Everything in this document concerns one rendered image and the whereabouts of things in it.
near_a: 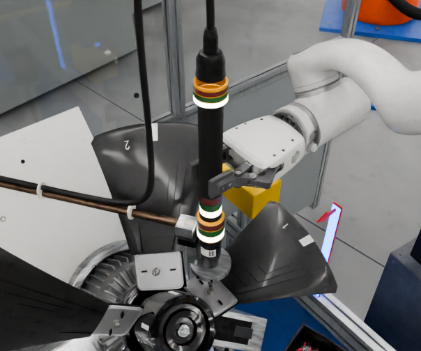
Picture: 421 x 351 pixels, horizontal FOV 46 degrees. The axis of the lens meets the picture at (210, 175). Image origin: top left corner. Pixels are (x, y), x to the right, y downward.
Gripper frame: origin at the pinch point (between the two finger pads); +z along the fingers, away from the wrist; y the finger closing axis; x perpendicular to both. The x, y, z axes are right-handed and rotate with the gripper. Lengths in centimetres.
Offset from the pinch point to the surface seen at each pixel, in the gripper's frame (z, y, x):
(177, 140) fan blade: -5.6, 16.2, -6.4
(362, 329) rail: -37, -14, -62
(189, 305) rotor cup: 6.5, -2.9, -23.5
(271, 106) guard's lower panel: -87, 70, -63
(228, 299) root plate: -1.9, -3.2, -29.0
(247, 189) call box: -32, 24, -40
